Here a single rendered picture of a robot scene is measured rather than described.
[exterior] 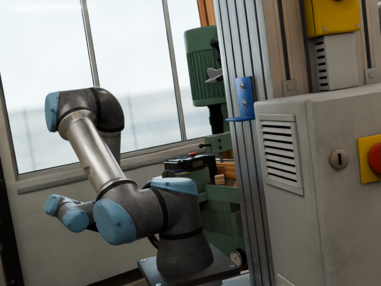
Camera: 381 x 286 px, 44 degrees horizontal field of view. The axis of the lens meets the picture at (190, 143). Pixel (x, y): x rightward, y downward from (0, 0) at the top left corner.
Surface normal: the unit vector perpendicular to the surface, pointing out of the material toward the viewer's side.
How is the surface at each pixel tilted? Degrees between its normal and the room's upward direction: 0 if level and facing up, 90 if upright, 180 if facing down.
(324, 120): 90
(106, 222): 95
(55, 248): 90
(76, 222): 101
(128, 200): 38
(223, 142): 90
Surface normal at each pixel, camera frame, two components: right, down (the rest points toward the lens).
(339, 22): 0.29, 0.07
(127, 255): 0.52, 0.03
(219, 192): -0.77, 0.18
